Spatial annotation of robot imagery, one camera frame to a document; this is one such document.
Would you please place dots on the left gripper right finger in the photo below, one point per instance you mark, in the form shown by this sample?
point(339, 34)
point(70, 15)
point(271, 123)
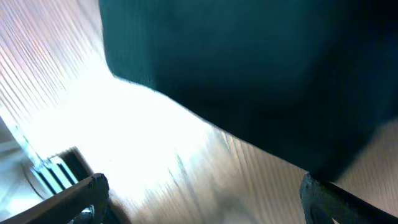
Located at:
point(325, 203)

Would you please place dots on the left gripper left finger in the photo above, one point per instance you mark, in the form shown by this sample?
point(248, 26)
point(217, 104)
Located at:
point(86, 201)

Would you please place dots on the black t-shirt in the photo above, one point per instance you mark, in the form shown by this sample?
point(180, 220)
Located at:
point(309, 81)

